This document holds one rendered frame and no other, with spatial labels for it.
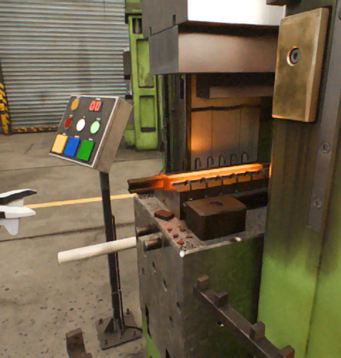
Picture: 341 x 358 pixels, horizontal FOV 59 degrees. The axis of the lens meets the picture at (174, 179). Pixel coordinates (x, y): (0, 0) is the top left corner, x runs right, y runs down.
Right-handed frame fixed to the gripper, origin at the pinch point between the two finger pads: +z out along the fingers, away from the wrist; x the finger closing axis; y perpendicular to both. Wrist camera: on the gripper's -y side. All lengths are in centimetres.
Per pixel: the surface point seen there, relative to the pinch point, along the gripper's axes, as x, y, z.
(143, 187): 0.5, 1.2, 25.7
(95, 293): -93, 100, 18
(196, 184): 4.1, 1.1, 39.1
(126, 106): -44, -16, 33
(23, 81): -809, -29, -38
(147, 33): -13, -37, 33
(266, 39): 7, -34, 56
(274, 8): 12, -40, 54
